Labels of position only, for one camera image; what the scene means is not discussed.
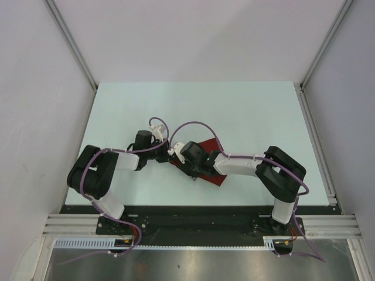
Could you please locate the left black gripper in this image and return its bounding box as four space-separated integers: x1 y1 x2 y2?
145 138 180 163

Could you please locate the dark red cloth napkin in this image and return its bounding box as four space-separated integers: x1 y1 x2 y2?
169 138 226 186

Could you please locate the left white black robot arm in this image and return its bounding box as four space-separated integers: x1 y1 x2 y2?
67 125 169 234

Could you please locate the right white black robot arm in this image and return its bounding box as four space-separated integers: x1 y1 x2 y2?
171 138 306 235

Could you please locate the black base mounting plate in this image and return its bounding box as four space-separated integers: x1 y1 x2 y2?
60 205 342 247

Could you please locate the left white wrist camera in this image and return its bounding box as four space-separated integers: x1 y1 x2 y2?
149 124 166 142

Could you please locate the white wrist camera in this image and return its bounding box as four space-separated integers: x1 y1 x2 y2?
149 124 166 142
168 142 185 164

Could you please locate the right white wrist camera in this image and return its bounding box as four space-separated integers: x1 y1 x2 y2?
168 142 185 164

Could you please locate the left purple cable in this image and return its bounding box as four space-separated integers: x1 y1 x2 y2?
55 116 170 266

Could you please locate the purple cable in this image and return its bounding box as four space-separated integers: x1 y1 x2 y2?
55 116 170 266
169 121 326 263

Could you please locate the right white cable duct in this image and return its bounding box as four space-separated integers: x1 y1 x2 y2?
262 236 296 250

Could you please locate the white cable duct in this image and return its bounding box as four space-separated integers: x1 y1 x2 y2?
52 237 135 249
262 236 296 250

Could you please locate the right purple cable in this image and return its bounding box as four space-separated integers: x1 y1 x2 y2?
169 121 326 263

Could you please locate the left white cable duct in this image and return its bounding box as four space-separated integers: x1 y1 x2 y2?
52 237 135 249

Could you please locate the front aluminium extrusion rail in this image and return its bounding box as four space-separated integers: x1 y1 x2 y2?
42 214 99 237

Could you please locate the right aluminium table rail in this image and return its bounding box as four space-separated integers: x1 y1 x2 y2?
294 83 339 206

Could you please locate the left aluminium frame post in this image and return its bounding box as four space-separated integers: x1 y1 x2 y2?
43 0 98 92

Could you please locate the aluminium frame post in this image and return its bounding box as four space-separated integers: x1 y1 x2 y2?
299 0 356 91
43 0 98 92

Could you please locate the right aluminium frame post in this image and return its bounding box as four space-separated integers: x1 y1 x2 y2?
299 0 356 91

